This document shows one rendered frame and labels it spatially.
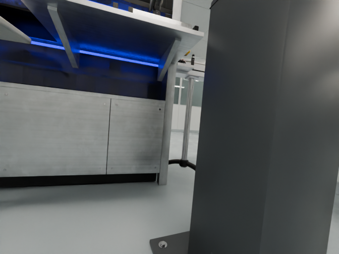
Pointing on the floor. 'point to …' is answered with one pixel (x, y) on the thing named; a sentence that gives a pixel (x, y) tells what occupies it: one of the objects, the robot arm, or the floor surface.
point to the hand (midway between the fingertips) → (155, 18)
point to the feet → (182, 163)
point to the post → (162, 178)
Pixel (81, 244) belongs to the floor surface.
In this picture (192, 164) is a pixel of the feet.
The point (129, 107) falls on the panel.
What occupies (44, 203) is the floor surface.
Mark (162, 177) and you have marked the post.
